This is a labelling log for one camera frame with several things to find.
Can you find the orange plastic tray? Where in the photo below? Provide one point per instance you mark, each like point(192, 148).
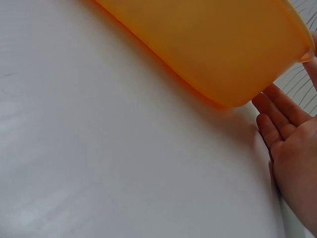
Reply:
point(210, 49)

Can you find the person's right hand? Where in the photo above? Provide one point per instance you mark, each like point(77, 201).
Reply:
point(297, 158)

